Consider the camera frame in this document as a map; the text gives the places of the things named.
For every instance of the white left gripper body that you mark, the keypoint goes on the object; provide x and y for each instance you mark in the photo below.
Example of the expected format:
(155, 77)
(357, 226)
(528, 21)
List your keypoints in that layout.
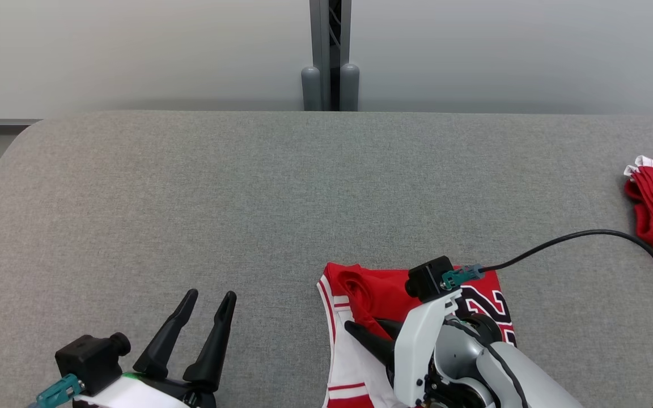
(145, 394)

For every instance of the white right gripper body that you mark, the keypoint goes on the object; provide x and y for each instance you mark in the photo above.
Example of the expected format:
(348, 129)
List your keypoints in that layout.
(417, 351)

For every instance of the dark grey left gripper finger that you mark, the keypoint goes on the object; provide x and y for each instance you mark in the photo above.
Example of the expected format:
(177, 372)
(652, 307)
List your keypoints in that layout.
(168, 340)
(213, 345)

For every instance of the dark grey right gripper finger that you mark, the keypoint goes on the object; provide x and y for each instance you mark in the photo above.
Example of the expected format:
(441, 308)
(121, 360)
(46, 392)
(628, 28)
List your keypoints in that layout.
(372, 340)
(393, 326)

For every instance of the red white basketball jersey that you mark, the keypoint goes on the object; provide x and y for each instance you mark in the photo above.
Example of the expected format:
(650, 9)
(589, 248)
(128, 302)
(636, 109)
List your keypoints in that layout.
(377, 292)

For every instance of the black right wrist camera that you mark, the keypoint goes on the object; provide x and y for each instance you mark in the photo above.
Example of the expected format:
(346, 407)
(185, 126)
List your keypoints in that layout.
(428, 279)

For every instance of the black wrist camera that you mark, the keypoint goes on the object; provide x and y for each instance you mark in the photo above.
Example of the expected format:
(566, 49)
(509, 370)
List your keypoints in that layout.
(428, 279)
(91, 360)

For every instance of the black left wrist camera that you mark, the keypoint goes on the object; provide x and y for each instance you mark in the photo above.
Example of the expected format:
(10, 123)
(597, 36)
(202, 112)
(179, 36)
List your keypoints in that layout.
(91, 360)

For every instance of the teal left camera connector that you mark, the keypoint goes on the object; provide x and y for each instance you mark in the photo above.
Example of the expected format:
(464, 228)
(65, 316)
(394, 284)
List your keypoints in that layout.
(60, 391)

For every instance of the teal camera connector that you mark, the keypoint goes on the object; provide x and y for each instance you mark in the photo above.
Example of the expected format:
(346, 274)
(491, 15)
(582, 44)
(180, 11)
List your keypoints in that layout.
(60, 391)
(462, 276)

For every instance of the teal right camera connector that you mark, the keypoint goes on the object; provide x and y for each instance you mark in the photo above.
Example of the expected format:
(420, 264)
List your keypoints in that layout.
(462, 276)

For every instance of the grey rounded post cap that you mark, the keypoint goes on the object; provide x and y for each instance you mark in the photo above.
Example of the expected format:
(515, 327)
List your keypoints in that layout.
(311, 90)
(350, 89)

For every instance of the grey metal partition post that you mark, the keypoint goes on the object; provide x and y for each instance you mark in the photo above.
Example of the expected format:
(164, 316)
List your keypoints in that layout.
(321, 34)

